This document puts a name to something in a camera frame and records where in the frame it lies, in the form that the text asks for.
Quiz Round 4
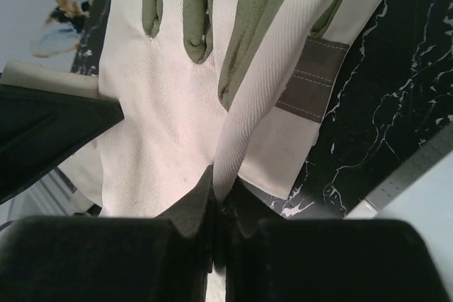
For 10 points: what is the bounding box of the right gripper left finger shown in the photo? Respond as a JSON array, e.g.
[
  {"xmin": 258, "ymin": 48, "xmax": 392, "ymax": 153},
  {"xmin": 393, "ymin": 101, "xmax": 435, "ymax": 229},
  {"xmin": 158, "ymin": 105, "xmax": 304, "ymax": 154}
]
[{"xmin": 1, "ymin": 168, "xmax": 216, "ymax": 301}]

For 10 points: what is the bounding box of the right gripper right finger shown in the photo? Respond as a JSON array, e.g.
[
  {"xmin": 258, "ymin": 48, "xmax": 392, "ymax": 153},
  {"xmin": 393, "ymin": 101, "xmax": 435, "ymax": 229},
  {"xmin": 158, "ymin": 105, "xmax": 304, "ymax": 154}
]
[{"xmin": 217, "ymin": 180, "xmax": 449, "ymax": 301}]

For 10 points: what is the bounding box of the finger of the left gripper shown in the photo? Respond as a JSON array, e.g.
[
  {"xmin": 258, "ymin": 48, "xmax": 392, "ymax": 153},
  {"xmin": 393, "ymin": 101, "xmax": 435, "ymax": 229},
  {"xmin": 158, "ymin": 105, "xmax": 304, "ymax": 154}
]
[{"xmin": 1, "ymin": 85, "xmax": 124, "ymax": 202}]

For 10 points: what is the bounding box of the work glove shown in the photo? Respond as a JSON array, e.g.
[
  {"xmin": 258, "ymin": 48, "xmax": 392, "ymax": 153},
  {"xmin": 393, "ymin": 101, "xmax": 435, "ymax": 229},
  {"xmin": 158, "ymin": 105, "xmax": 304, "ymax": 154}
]
[{"xmin": 61, "ymin": 0, "xmax": 382, "ymax": 216}]

